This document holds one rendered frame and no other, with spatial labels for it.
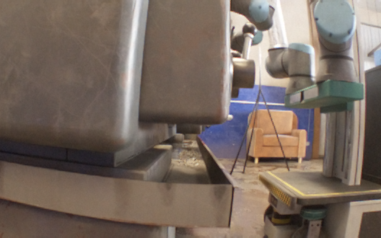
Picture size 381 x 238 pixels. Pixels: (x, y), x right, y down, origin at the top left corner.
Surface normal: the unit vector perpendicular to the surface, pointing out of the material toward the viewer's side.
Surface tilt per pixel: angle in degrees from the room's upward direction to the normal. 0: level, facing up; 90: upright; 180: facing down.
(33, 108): 90
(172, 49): 90
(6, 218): 90
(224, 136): 90
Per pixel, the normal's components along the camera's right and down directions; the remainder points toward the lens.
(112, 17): -0.02, -0.04
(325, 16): -0.44, 0.03
